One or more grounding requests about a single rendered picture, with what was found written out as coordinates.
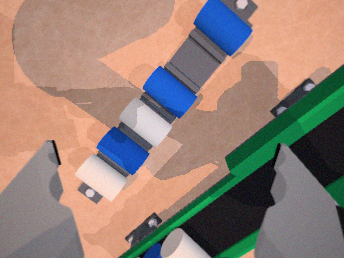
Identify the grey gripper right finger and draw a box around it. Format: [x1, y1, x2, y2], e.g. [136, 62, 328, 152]
[254, 143, 344, 258]

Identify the dark grey mounting plate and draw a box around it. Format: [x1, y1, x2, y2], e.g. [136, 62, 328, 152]
[77, 0, 258, 204]

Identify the blue cylinder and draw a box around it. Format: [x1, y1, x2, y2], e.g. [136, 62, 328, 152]
[142, 66, 197, 119]
[143, 243, 162, 258]
[193, 0, 253, 56]
[96, 126, 149, 175]

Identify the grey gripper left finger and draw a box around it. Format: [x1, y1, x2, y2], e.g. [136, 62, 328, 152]
[0, 140, 85, 258]

